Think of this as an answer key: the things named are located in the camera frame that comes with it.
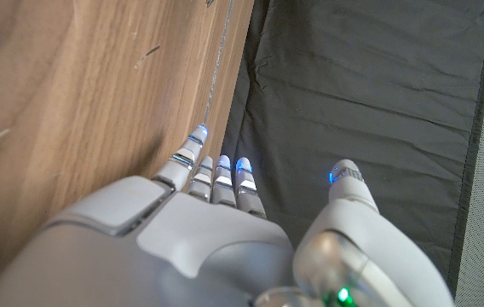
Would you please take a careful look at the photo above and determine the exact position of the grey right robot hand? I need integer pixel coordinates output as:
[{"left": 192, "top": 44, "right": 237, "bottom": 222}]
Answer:
[{"left": 0, "top": 124, "right": 456, "bottom": 307}]

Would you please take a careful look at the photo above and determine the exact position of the grey tape outline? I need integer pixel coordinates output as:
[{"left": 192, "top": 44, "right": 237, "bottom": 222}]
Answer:
[{"left": 201, "top": 0, "right": 237, "bottom": 127}]

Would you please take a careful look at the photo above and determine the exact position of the black backdrop curtain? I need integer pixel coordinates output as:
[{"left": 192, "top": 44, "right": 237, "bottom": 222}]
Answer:
[{"left": 220, "top": 0, "right": 484, "bottom": 295}]

